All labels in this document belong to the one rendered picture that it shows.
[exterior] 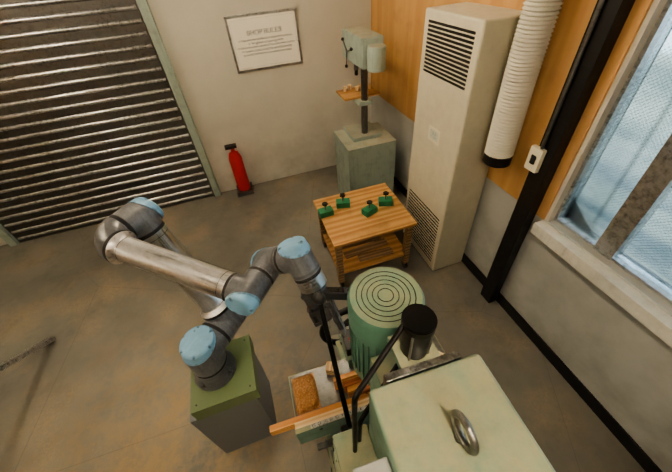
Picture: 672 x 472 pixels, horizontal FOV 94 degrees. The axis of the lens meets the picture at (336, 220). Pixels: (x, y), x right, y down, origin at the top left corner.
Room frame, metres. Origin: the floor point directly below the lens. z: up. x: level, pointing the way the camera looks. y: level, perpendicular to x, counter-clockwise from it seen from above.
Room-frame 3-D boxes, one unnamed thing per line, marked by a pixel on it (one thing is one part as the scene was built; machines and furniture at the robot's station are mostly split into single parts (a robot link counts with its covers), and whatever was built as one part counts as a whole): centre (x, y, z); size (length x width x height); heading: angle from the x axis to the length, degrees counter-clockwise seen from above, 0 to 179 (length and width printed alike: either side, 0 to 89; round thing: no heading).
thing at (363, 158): (2.77, -0.35, 0.79); 0.62 x 0.48 x 1.58; 15
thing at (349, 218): (1.87, -0.21, 0.32); 0.66 x 0.57 x 0.64; 105
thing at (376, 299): (0.41, -0.10, 1.35); 0.18 x 0.18 x 0.31
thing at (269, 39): (3.30, 0.50, 1.48); 0.64 x 0.02 x 0.46; 106
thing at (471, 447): (0.13, -0.16, 1.55); 0.06 x 0.02 x 0.07; 13
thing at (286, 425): (0.40, -0.03, 0.92); 0.62 x 0.02 x 0.04; 103
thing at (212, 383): (0.68, 0.63, 0.69); 0.19 x 0.19 x 0.10
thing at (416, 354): (0.28, -0.13, 1.54); 0.08 x 0.08 x 0.17; 13
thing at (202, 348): (0.69, 0.62, 0.83); 0.17 x 0.15 x 0.18; 156
